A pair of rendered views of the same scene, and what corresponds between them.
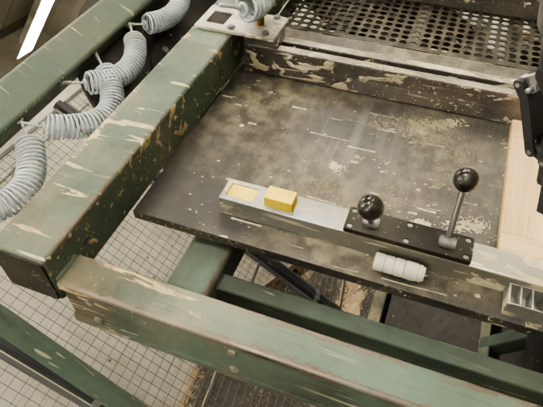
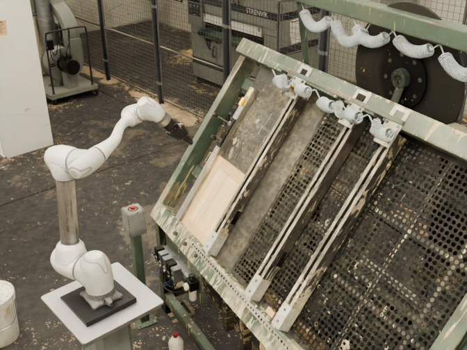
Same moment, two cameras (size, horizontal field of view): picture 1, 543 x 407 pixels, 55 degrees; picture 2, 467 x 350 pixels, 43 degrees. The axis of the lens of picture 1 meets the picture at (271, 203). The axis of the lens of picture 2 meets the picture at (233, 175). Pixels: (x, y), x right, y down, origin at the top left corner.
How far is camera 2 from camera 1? 3.85 m
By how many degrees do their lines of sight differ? 93
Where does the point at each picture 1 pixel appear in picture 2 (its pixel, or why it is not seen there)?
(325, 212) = (238, 113)
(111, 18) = (385, 21)
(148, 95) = (274, 57)
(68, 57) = (358, 14)
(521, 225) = (223, 164)
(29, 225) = (244, 44)
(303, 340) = (215, 106)
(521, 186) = (231, 169)
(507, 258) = (215, 154)
